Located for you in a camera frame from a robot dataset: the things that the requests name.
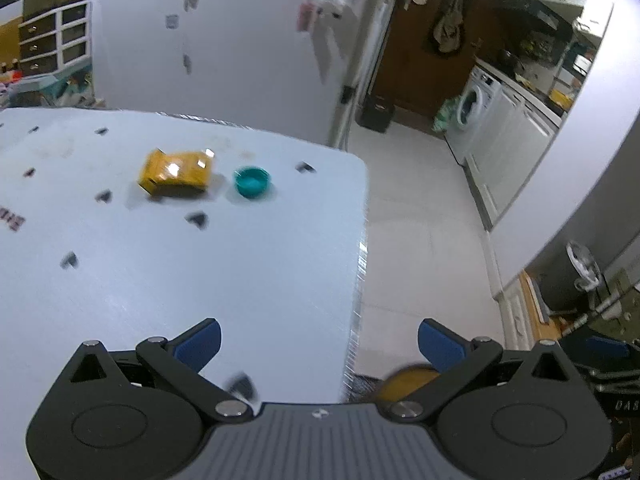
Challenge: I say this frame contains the hanging cloth bag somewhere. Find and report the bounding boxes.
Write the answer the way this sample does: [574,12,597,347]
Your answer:
[432,0,466,54]

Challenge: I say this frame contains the yellow bin with brown rim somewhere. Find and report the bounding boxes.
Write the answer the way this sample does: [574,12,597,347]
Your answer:
[380,364,444,404]

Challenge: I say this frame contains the white drawer cabinet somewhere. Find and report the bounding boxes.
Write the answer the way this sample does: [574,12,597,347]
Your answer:
[19,0,94,77]

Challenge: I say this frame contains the black floor bin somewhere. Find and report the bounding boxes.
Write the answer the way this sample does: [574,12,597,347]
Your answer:
[356,92,396,134]

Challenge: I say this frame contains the yellow packet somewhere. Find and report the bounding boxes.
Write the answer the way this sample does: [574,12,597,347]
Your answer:
[138,149,216,200]

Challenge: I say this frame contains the black range hood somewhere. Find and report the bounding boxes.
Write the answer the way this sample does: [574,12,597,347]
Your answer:
[505,0,562,29]

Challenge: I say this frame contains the white kitchen cabinets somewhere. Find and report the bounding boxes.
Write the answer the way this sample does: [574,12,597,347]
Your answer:
[465,82,562,227]

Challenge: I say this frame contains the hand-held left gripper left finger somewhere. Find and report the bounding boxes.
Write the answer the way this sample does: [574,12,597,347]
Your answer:
[67,318,256,421]

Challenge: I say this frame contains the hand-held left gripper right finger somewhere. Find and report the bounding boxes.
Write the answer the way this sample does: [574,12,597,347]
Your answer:
[385,318,583,421]

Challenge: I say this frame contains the brown wooden door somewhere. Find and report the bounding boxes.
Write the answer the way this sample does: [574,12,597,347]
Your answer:
[372,0,509,122]

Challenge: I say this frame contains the low white cabinet wooden top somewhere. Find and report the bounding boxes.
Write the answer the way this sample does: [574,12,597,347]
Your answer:
[505,270,572,352]

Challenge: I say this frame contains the refrigerator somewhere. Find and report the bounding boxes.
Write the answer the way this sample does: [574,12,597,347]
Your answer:
[327,0,401,151]

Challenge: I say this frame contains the green bag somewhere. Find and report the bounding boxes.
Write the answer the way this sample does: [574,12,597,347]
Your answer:
[432,96,461,136]

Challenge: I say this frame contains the grey trash can white liner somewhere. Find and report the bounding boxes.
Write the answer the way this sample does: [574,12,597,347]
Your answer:
[547,241,601,312]

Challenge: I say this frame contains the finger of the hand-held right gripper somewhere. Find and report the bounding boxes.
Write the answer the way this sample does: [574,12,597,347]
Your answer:
[575,364,640,397]
[570,334,632,361]

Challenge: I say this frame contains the teal bottle cap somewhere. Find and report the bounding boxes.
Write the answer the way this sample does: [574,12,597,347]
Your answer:
[234,166,273,200]

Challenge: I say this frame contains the white washing machine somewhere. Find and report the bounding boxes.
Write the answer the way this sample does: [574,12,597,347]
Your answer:
[445,65,504,166]

